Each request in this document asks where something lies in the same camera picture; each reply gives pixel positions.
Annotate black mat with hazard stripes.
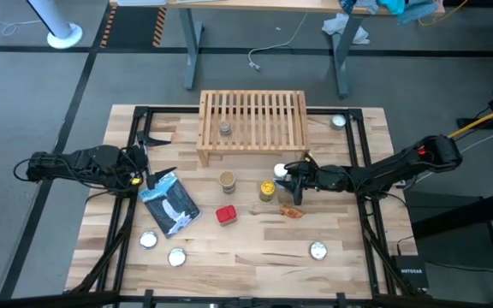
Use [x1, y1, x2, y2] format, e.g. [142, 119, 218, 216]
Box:
[99, 4, 167, 49]

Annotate blue cover book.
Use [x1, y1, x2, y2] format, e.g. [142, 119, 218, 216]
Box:
[138, 172, 202, 240]

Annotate thick yellow cable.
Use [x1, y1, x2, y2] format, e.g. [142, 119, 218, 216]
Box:
[449, 101, 493, 139]

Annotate wooden desk with grey legs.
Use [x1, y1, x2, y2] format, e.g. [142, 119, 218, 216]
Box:
[109, 0, 444, 100]

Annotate thin yellow cable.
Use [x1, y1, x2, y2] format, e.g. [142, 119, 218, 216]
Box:
[417, 0, 470, 27]

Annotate grey floor cable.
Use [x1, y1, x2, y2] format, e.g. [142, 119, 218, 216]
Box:
[460, 130, 493, 156]

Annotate pile of coloured clothes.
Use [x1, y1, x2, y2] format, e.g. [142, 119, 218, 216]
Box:
[339, 0, 438, 25]

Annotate white lid bagel seasoning jar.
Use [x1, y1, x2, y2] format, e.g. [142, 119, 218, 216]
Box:
[273, 163, 293, 192]

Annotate round silver metal lid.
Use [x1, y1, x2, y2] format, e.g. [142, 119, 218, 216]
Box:
[167, 247, 187, 268]
[309, 241, 328, 261]
[139, 230, 159, 250]

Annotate black Netgear box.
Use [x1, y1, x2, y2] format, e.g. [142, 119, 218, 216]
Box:
[391, 255, 430, 290]

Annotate white pillar with round base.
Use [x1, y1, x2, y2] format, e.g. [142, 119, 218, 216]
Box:
[26, 0, 83, 50]

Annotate red lid smoked paprika tin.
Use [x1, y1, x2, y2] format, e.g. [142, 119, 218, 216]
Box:
[215, 204, 238, 227]

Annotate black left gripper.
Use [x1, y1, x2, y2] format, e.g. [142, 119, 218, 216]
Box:
[120, 130, 178, 192]

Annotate tall jar with tan lid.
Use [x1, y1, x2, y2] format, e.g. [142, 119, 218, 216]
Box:
[218, 170, 237, 195]

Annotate yellow lid onion spice jar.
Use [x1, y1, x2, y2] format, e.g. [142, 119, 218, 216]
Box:
[258, 180, 277, 203]

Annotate white crumpled cloth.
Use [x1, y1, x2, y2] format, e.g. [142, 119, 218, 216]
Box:
[321, 12, 371, 45]

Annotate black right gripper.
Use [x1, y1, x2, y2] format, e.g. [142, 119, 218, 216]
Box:
[276, 154, 350, 206]

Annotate wooden slatted shelf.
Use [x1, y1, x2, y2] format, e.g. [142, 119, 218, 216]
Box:
[196, 89, 311, 170]

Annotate orange taco seasoning packet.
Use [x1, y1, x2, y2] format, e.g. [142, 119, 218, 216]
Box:
[279, 204, 306, 220]

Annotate black aluminium table frame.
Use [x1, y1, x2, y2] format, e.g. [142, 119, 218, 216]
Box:
[63, 105, 423, 308]

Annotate white cable with plug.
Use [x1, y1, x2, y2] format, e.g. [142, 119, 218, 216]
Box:
[247, 11, 309, 73]

